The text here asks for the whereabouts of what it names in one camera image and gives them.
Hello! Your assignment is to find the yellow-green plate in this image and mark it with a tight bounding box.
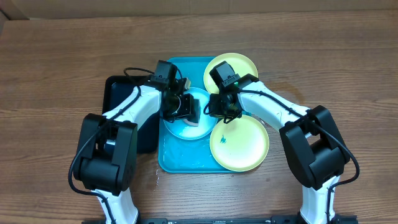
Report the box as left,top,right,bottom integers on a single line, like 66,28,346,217
203,53,259,94
210,115,269,172

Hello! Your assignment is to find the teal plastic tray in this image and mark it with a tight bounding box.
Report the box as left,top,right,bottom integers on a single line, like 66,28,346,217
157,56,252,174

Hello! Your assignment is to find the dark sponge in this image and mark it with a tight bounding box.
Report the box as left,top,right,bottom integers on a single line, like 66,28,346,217
183,118,200,127

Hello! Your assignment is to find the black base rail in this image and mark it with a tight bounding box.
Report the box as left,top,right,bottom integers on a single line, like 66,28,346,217
81,215,359,224

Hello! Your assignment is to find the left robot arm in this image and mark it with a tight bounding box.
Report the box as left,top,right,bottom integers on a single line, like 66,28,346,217
68,60,200,223

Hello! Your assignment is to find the light blue plate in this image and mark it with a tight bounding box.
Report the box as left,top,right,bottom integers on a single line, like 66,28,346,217
164,87,218,140

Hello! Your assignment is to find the black plastic tray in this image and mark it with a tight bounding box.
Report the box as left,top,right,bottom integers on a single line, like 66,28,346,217
102,76,160,154

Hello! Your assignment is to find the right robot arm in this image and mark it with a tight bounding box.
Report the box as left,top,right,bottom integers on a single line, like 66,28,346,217
204,61,355,223

